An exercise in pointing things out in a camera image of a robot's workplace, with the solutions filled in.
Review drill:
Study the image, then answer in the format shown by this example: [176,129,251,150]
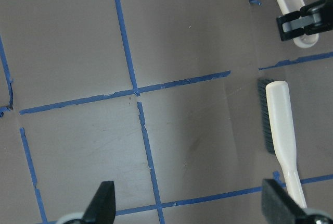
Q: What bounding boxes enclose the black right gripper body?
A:
[300,0,332,31]

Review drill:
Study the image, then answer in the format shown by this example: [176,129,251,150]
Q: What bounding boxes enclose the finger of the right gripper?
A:
[276,11,322,41]

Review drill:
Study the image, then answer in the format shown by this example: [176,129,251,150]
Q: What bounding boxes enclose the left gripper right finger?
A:
[261,179,316,224]

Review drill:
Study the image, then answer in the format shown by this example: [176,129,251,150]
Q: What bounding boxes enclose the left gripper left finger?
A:
[80,181,116,224]

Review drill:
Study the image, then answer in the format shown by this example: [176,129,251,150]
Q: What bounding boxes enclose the beige hand brush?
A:
[257,78,307,208]

